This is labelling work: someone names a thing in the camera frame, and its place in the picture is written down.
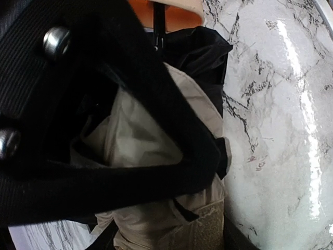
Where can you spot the beige folding umbrella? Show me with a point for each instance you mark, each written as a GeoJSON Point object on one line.
{"type": "Point", "coordinates": [196, 59]}

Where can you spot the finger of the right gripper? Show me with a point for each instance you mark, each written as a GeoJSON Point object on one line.
{"type": "Point", "coordinates": [61, 64]}

